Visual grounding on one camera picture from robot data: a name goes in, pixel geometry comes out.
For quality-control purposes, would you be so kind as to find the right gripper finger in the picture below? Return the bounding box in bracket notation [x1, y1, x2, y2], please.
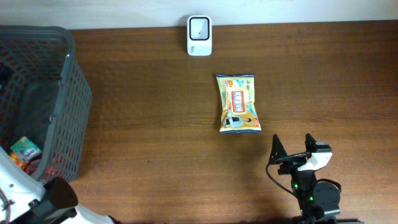
[269, 134, 287, 164]
[305, 133, 317, 152]

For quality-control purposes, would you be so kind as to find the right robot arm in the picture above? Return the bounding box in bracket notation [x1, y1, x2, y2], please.
[266, 133, 361, 224]

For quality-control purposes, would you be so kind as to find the red snack bag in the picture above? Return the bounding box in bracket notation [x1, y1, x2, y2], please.
[24, 159, 41, 175]

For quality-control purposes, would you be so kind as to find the green tissue pack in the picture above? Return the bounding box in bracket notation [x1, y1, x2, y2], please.
[11, 136, 42, 161]

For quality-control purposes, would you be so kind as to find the grey plastic basket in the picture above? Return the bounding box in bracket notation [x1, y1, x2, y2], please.
[1, 26, 92, 183]

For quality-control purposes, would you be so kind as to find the right black cable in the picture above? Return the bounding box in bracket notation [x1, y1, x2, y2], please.
[265, 151, 312, 198]

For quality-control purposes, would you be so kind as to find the orange tissue pack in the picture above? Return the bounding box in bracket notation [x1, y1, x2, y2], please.
[10, 152, 29, 169]

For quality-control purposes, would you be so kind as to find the yellow snack bag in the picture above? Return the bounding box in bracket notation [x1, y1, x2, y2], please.
[216, 73, 262, 134]

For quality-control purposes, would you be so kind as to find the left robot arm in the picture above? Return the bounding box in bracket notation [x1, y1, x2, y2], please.
[1, 149, 120, 224]

